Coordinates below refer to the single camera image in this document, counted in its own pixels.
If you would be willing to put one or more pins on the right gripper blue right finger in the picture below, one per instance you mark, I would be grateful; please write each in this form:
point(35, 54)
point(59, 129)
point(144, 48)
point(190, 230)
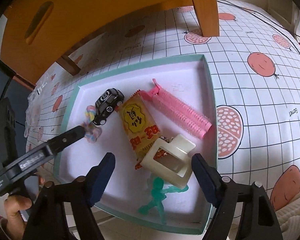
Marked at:
point(208, 178)

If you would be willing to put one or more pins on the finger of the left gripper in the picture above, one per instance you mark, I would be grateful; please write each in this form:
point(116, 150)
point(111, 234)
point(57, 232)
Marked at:
point(62, 141)

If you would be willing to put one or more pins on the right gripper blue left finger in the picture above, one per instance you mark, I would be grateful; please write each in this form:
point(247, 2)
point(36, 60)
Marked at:
point(98, 177)

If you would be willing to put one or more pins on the cream hair claw clip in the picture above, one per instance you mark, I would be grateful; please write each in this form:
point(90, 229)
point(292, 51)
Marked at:
point(170, 160)

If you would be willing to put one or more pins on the green toy figure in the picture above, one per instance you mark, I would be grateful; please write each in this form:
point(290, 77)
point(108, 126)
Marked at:
point(158, 194)

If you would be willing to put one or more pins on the yellow snack packet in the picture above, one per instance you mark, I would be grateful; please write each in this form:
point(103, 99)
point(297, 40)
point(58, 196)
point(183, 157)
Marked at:
point(139, 125)

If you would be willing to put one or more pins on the black toy car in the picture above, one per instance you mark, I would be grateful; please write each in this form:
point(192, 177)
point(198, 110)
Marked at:
point(106, 104)

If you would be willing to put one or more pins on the pink hair roller clip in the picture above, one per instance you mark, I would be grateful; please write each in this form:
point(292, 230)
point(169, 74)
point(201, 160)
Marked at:
point(183, 115)

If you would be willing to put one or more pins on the white teal shallow tray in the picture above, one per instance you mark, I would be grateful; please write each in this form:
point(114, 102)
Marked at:
point(160, 113)

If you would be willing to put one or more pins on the wooden nightstand cabinet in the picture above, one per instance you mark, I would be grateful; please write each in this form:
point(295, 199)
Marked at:
point(39, 33)

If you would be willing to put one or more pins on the white lattice shelf unit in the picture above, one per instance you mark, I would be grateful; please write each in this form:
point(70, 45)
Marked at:
point(286, 13)

